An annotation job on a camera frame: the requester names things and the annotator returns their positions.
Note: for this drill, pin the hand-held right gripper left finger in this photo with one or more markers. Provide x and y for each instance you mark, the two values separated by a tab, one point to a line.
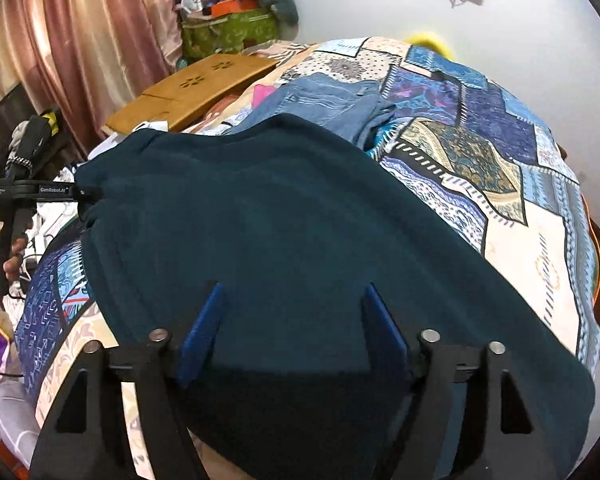
202	330

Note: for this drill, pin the green patterned storage bag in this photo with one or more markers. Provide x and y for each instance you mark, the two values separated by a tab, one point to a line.
230	32

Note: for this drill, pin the orange box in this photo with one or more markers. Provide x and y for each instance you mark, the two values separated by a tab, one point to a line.
230	7

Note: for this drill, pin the pink cloth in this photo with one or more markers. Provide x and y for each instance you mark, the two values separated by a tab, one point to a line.
262	94

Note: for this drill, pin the blue denim jeans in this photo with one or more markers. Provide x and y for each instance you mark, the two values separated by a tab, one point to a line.
325	100

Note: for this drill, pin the pink striped curtain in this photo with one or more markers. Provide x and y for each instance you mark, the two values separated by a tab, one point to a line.
80	35

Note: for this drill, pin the wooden lap desk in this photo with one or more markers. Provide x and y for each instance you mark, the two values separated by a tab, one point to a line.
205	80

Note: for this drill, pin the white cloth pile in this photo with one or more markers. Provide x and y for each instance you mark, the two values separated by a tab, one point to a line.
45	230

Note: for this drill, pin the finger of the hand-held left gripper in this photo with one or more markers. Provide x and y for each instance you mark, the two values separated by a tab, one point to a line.
84	193

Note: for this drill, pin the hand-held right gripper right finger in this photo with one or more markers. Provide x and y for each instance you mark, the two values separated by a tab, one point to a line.
382	330

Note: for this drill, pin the grey white cloth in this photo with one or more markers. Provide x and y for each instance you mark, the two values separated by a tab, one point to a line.
15	410

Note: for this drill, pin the dark teal pants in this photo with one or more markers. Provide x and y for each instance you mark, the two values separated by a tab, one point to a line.
280	235

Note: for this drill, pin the person's left hand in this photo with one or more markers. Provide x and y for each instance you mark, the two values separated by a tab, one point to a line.
16	262

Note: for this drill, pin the dark panel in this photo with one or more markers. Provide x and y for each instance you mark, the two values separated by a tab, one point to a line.
0	110

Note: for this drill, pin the yellow fuzzy arch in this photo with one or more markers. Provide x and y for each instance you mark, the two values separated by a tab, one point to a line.
427	40

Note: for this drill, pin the black bundle with grey cloth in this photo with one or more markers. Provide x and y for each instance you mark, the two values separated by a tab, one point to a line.
30	142

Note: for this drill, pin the orange striped cloth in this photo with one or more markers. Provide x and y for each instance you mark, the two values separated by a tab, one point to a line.
275	50

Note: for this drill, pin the patchwork printed blanket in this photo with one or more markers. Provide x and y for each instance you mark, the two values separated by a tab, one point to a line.
480	125

